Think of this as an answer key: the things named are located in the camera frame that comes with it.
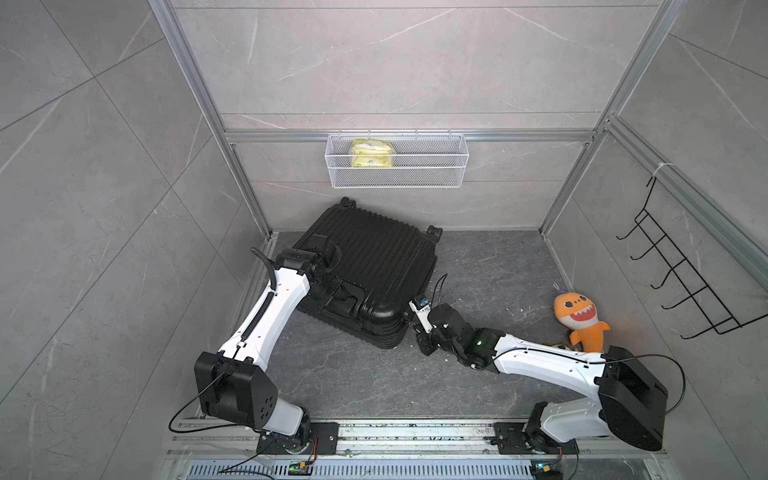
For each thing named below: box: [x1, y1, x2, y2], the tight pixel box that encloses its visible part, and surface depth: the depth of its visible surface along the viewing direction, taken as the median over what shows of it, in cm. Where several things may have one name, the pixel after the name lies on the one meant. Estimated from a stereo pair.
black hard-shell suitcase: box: [294, 196, 443, 349], surface depth 81 cm
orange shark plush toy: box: [554, 290, 611, 353], surface depth 90 cm
